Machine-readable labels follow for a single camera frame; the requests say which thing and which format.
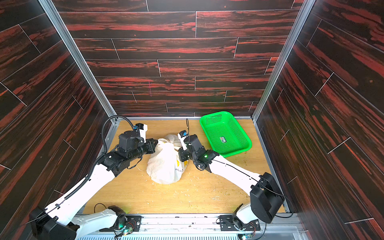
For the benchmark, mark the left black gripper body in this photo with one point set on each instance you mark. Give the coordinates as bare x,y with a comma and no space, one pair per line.
141,149

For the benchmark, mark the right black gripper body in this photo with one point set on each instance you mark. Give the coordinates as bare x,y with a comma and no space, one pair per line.
184,154

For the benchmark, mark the white plastic bag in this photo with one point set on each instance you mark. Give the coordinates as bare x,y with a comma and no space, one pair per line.
164,166

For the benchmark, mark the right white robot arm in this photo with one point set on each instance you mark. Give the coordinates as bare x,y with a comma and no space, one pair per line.
265,195

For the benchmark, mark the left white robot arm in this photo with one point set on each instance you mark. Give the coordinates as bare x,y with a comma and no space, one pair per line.
58,221

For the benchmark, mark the green plastic basket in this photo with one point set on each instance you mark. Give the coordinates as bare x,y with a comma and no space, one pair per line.
225,135

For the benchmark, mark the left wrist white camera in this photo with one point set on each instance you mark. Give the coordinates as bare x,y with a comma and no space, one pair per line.
142,129

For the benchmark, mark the wrist white camera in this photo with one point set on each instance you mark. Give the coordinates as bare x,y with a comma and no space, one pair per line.
182,136
142,129

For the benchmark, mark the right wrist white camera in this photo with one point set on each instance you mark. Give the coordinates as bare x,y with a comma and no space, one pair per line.
182,136

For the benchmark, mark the metal front rail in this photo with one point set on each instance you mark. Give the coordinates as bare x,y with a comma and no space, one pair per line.
209,227

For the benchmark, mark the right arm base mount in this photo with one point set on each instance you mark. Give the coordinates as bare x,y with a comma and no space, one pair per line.
232,222

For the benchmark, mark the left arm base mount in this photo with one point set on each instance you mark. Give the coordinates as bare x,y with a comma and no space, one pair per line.
124,224

